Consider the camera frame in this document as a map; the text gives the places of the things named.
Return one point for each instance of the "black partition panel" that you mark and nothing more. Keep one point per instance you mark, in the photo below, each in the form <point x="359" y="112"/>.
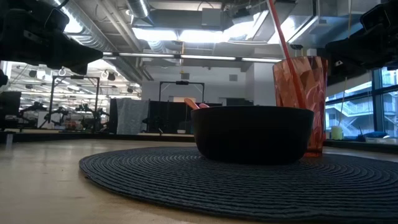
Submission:
<point x="171" y="118"/>

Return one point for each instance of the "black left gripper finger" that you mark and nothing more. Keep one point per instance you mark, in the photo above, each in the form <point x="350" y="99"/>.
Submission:
<point x="82" y="54"/>
<point x="76" y="68"/>

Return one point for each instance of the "black round bowl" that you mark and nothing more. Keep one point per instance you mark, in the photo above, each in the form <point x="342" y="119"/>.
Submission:
<point x="252" y="133"/>

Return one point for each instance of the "orange faceted plastic cup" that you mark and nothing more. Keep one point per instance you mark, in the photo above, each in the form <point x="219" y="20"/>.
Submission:
<point x="314" y="87"/>

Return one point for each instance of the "long ceiling light strip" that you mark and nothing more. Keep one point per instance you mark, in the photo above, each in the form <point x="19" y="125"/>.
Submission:
<point x="202" y="57"/>

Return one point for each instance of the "low black gantry frame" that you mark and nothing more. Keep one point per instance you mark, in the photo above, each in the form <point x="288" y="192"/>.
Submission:
<point x="182" y="82"/>

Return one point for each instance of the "yellow-green container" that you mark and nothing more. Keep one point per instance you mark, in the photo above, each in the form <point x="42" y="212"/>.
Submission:
<point x="336" y="133"/>

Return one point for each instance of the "black aluminium table frame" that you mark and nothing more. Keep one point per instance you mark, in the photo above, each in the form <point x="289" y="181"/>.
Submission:
<point x="93" y="137"/>

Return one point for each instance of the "red plastic straw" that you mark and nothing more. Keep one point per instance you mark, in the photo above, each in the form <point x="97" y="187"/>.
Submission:
<point x="284" y="40"/>

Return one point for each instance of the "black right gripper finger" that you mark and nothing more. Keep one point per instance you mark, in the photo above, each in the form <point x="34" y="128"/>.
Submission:
<point x="357" y="61"/>
<point x="351" y="46"/>

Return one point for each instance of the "tall black gantry frame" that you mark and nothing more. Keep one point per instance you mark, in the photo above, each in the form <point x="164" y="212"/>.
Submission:
<point x="51" y="93"/>

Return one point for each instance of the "round dark woven placemat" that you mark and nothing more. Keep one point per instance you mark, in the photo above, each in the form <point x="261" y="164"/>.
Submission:
<point x="217" y="186"/>

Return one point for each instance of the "grey hanging cloth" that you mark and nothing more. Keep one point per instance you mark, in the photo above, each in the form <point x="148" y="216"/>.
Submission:
<point x="132" y="116"/>

